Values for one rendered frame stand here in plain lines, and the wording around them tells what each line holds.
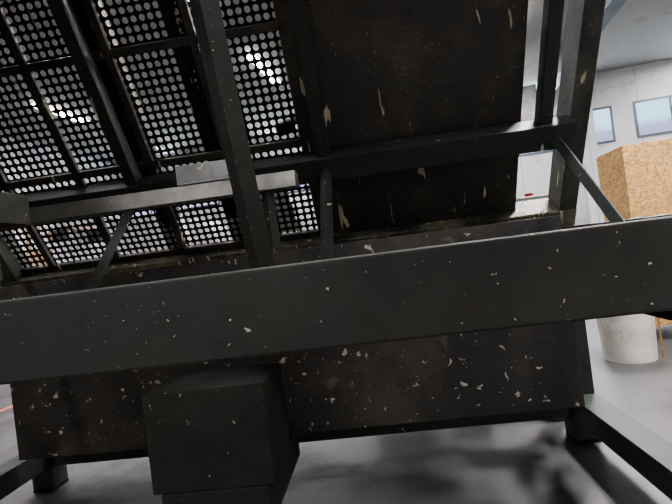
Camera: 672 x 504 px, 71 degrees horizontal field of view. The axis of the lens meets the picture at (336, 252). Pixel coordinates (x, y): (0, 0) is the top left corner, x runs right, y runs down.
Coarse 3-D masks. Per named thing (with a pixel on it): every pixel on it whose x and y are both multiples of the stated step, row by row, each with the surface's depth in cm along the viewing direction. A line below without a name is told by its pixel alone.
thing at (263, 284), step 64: (384, 256) 47; (448, 256) 46; (512, 256) 46; (576, 256) 45; (640, 256) 45; (0, 320) 50; (64, 320) 50; (128, 320) 49; (192, 320) 48; (256, 320) 48; (320, 320) 47; (384, 320) 47; (448, 320) 46; (512, 320) 46; (576, 320) 45; (0, 384) 51; (64, 384) 167; (128, 384) 165; (192, 384) 116; (256, 384) 109; (320, 384) 160; (384, 384) 158; (448, 384) 156; (512, 384) 154; (576, 384) 153; (64, 448) 167; (128, 448) 166; (192, 448) 110; (256, 448) 109; (640, 448) 125
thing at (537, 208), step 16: (528, 208) 171; (544, 208) 169; (416, 224) 173; (432, 224) 171; (448, 224) 170; (464, 224) 169; (480, 224) 169; (304, 240) 176; (336, 240) 173; (352, 240) 173; (176, 256) 180; (192, 256) 179; (208, 256) 177; (224, 256) 177; (48, 272) 185; (64, 272) 183; (80, 272) 181; (112, 272) 181
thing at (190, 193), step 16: (256, 176) 119; (272, 176) 119; (288, 176) 118; (144, 192) 122; (160, 192) 121; (176, 192) 121; (192, 192) 120; (208, 192) 120; (224, 192) 120; (32, 208) 124; (48, 208) 124; (64, 208) 123; (80, 208) 123; (96, 208) 123; (112, 208) 122; (128, 208) 122; (144, 208) 124; (32, 224) 127
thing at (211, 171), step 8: (224, 160) 119; (176, 168) 120; (184, 168) 120; (192, 168) 120; (200, 168) 119; (208, 168) 119; (216, 168) 119; (224, 168) 119; (176, 176) 120; (184, 176) 120; (192, 176) 120; (200, 176) 119; (208, 176) 119; (216, 176) 119; (224, 176) 119; (184, 184) 120; (192, 184) 121
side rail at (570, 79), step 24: (576, 0) 135; (600, 0) 130; (576, 24) 136; (600, 24) 133; (576, 48) 138; (576, 72) 141; (576, 96) 144; (576, 120) 148; (576, 144) 153; (552, 168) 167; (552, 192) 170; (576, 192) 162
